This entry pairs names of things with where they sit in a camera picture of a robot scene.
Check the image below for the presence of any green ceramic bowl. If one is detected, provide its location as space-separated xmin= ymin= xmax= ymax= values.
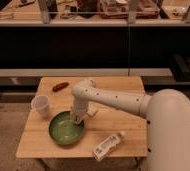
xmin=48 ymin=111 xmax=84 ymax=146

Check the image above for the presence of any white labelled plastic bottle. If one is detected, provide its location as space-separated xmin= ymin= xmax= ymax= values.
xmin=92 ymin=131 xmax=125 ymax=162

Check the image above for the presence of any wooden folding table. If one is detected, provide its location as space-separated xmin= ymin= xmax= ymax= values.
xmin=16 ymin=77 xmax=147 ymax=158

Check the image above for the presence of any black equipment on right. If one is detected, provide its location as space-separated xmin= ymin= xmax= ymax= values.
xmin=170 ymin=54 xmax=190 ymax=82

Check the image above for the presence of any white plastic cup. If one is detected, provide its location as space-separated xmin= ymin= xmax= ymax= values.
xmin=31 ymin=95 xmax=50 ymax=118

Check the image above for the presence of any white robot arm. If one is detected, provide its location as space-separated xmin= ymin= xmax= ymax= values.
xmin=71 ymin=79 xmax=190 ymax=171

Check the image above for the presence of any brown sausage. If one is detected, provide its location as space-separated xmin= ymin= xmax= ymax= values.
xmin=52 ymin=82 xmax=69 ymax=92

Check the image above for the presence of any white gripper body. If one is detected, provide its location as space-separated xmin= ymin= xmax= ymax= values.
xmin=70 ymin=97 xmax=88 ymax=124

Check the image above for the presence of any long wooden shelf bench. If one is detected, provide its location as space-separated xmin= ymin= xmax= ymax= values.
xmin=0 ymin=68 xmax=174 ymax=86

